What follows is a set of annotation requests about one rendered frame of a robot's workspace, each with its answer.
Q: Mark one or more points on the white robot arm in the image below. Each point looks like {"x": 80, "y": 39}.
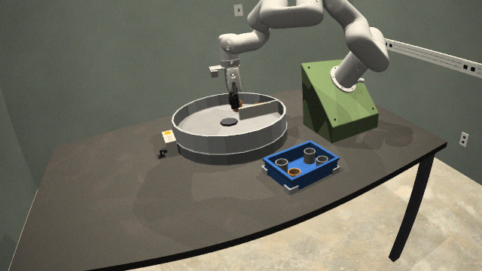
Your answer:
{"x": 363, "y": 41}

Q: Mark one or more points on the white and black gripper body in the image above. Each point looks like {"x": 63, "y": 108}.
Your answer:
{"x": 232, "y": 75}

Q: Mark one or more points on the blue tray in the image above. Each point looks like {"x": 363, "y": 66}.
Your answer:
{"x": 295, "y": 157}

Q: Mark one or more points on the grey metal bushing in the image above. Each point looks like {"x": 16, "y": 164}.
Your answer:
{"x": 282, "y": 164}
{"x": 309, "y": 156}
{"x": 321, "y": 160}

